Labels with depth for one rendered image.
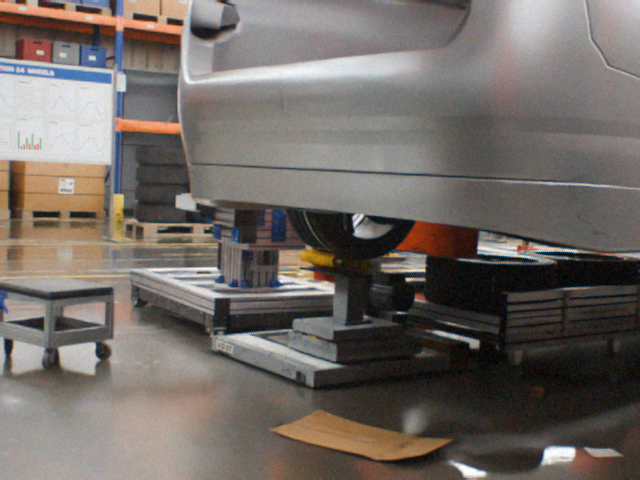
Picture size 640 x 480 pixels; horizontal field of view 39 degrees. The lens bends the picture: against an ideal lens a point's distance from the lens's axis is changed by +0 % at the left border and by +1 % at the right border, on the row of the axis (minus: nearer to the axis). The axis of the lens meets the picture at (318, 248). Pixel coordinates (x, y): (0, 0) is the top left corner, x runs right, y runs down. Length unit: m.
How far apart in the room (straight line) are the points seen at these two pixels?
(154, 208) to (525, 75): 9.56
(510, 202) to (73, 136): 8.33
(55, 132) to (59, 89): 0.46
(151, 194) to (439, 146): 9.37
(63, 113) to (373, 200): 7.92
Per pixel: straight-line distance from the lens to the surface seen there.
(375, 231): 4.14
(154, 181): 11.47
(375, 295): 4.44
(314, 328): 4.01
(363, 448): 3.04
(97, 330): 4.19
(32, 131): 10.11
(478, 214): 2.25
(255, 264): 5.05
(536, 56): 2.16
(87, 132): 10.27
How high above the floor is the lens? 0.91
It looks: 5 degrees down
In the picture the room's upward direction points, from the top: 3 degrees clockwise
